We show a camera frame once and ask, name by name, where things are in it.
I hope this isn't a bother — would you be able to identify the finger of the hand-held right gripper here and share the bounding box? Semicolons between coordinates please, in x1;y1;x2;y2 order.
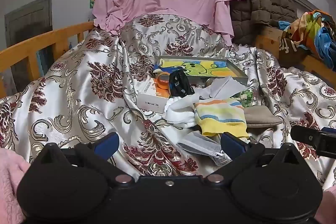
290;125;336;159

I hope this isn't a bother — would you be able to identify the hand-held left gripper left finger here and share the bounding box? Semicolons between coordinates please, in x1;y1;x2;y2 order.
34;132;137;186

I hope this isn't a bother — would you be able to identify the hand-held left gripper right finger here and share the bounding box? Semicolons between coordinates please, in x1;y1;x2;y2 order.
205;132;305;185

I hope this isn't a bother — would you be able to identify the striped yellow sock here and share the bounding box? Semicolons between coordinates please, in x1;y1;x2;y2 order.
194;98;250;138

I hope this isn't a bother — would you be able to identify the taupe cloth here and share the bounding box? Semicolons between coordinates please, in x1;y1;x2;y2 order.
243;105;284;128

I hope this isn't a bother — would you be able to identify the grey cloth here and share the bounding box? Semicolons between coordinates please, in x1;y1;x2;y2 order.
194;76;248;100

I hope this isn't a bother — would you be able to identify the grey tray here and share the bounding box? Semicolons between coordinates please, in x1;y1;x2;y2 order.
154;55;249;86

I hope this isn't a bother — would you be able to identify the black and blue sock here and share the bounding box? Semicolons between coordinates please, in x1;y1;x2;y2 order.
168;69;195;97

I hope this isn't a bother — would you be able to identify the jar of green paper stars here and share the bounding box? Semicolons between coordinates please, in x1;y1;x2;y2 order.
238;89;254;107

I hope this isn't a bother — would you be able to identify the white cardboard box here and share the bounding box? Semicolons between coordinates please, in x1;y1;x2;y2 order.
137;77;174;111

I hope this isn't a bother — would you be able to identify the floral satin blanket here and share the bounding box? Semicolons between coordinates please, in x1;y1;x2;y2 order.
0;14;336;188

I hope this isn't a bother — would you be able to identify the brown pillow with white print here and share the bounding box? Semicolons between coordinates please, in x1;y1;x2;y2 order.
278;36;310;67

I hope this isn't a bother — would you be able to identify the colourful cartoon blanket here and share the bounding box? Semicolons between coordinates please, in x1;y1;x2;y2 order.
278;10;336;69

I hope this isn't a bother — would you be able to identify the grey door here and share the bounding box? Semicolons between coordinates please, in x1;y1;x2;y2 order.
5;0;53;83

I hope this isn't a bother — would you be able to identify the wooden bunk frame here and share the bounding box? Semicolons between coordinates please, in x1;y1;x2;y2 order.
281;52;336;80

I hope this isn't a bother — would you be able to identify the orange tape ring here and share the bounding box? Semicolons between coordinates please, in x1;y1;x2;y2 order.
155;72;171;89

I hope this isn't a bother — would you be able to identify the wooden bed rail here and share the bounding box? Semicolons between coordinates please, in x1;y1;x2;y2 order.
0;21;95;98

